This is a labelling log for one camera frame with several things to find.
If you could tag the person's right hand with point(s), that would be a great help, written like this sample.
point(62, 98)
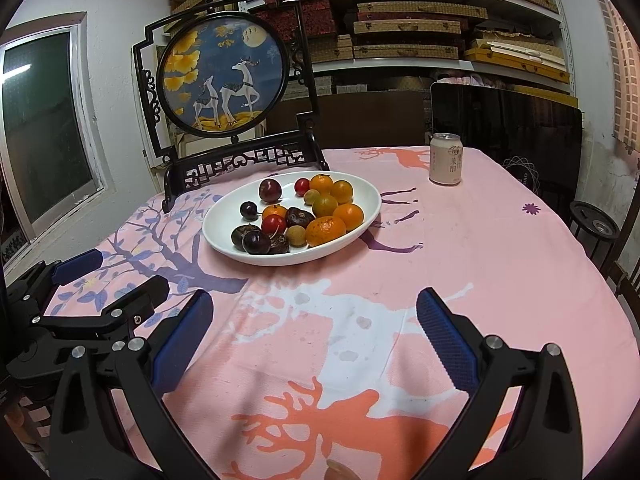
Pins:
point(341, 471)

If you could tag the white framed window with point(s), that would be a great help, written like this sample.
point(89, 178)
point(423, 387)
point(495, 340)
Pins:
point(45, 130)

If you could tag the black round stool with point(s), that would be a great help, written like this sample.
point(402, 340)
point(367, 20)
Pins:
point(595, 221)

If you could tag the brown wooden cabinet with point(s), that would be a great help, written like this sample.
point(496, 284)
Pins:
point(360, 120)

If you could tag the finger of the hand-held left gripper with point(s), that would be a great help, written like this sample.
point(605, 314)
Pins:
point(77, 264)
point(145, 295)

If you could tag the small orange tangerine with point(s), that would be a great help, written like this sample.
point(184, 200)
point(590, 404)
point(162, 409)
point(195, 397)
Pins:
point(342, 192)
point(349, 216)
point(321, 184)
point(274, 210)

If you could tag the dark red patterned box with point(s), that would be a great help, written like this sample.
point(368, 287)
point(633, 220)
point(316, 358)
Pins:
point(312, 12)

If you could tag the white metal shelf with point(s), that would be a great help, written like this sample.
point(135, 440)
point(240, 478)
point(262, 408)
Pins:
point(400, 63)

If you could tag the tan longan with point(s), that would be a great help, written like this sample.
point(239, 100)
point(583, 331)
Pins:
point(311, 197)
point(296, 236)

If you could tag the yellow tangerine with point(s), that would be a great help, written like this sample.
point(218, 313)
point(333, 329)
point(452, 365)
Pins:
point(325, 205)

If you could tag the purple plum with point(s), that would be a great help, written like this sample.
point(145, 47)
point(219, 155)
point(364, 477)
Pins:
point(270, 190)

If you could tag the white oval plate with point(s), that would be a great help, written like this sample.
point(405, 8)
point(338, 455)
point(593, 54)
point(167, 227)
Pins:
point(220, 225)

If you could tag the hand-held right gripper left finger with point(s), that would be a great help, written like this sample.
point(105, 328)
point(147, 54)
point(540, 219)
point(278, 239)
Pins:
point(182, 340)

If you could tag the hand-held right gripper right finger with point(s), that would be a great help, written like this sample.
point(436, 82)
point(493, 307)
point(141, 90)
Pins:
point(445, 340)

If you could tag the beige drink can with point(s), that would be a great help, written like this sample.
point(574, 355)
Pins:
point(446, 160)

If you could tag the patterned hanging cloth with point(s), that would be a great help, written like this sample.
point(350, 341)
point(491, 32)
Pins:
point(625, 75)

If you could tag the round deer picture table screen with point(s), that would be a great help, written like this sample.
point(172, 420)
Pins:
point(225, 75)

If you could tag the stack of woven storage boxes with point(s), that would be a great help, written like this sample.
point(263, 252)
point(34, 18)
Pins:
point(405, 26)

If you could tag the large orange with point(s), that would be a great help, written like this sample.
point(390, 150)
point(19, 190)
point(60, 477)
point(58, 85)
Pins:
point(325, 231)

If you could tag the red cherry tomato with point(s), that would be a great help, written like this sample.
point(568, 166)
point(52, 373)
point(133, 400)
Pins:
point(301, 186)
point(273, 224)

